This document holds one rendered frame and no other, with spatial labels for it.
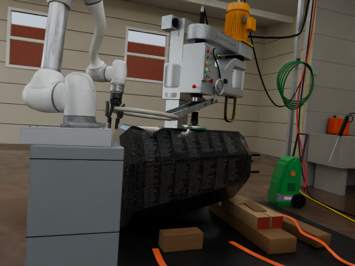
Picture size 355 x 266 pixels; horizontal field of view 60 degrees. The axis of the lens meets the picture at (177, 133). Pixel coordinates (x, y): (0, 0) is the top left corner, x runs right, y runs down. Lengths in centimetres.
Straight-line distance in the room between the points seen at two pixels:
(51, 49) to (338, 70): 472
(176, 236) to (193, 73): 130
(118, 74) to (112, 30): 685
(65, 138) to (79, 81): 30
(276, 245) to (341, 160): 261
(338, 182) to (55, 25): 428
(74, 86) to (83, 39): 718
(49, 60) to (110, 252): 100
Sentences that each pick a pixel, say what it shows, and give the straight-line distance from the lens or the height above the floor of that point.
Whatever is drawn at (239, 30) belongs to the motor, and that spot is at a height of 186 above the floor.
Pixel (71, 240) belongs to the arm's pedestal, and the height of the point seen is 37.
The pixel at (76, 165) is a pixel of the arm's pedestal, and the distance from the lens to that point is 144.
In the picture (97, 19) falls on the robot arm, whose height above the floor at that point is 147.
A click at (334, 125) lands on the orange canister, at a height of 99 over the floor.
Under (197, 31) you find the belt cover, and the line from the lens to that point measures 265.
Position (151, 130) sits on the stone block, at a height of 84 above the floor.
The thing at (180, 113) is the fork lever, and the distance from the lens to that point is 239.
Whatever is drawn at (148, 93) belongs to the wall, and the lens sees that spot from 879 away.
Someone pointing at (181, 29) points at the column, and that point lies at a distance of 356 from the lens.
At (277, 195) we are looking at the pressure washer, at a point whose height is 13.
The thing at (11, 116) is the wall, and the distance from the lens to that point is 862.
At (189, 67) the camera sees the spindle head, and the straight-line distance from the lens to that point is 264.
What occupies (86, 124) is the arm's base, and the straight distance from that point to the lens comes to 154.
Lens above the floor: 96
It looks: 3 degrees down
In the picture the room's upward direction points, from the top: 4 degrees clockwise
